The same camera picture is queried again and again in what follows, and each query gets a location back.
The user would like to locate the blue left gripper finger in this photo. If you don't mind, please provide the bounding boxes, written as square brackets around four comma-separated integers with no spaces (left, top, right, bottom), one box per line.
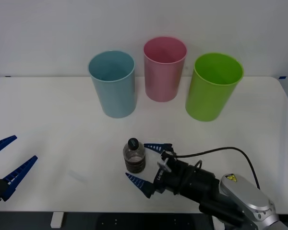
[0,135,18,159]
[0,155,38,202]

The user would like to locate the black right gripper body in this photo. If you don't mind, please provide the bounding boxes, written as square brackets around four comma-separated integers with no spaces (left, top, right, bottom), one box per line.
[153,155,195,196]

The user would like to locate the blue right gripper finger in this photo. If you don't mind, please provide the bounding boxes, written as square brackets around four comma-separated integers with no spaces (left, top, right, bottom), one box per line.
[143,143,175,154]
[125,172,157,199]

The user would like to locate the small clear bottle black cap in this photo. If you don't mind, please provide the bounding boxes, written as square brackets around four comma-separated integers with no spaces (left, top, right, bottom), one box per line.
[122,138,146,174]

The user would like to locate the white table leg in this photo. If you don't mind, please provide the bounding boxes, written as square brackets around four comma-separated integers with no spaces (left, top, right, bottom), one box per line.
[50,212,63,229]

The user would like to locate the green plastic bin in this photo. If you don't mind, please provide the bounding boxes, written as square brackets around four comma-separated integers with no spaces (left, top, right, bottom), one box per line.
[185,52,245,122]

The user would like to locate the pink plastic bin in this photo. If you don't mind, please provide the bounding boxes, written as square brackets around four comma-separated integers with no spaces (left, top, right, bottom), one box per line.
[143,36,188,103]

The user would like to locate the pale blue plastic bin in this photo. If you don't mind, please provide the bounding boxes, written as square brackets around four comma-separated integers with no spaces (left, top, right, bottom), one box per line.
[87,50,138,119]

